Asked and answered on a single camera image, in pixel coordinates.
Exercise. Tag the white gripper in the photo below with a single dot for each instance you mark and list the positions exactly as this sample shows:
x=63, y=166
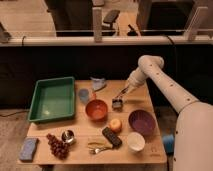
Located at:
x=135, y=80

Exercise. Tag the black dish brush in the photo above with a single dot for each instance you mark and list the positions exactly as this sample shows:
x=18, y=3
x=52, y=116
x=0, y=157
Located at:
x=117, y=103

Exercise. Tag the green plastic tray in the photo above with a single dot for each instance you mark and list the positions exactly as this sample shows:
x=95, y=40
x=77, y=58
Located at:
x=53, y=100

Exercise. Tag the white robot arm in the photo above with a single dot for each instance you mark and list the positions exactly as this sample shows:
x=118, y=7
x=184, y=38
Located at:
x=193, y=147

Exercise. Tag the purple bowl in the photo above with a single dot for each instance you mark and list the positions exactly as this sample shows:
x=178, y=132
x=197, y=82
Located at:
x=142, y=122

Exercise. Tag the orange bowl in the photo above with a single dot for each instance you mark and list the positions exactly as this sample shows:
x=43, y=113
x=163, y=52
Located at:
x=96, y=110

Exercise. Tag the apple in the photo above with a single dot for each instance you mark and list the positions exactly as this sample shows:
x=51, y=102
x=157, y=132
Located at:
x=115, y=125

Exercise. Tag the blue plastic cup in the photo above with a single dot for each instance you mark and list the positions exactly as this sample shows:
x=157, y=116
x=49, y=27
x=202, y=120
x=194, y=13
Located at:
x=83, y=95

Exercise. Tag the black remote control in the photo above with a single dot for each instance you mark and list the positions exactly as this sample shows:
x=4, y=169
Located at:
x=112, y=137

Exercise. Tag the white cup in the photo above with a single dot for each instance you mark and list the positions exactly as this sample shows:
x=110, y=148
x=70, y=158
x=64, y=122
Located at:
x=135, y=142

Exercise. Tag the yellow green utensil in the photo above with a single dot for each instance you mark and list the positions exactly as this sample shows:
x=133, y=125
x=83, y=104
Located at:
x=98, y=145

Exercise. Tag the black office chair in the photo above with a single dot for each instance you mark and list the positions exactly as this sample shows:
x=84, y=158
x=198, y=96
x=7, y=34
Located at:
x=110, y=19

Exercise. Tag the small metal cup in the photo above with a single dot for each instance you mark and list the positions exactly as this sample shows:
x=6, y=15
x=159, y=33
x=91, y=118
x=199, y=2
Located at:
x=68, y=137

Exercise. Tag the bunch of dark grapes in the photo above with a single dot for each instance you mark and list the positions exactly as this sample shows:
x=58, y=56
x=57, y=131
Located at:
x=58, y=148

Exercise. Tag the blue sponge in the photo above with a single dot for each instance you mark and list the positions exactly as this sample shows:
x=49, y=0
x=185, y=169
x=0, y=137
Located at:
x=28, y=149

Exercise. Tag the white horizontal rail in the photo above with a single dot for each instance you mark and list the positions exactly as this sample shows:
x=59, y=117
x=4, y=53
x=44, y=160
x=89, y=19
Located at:
x=106, y=41

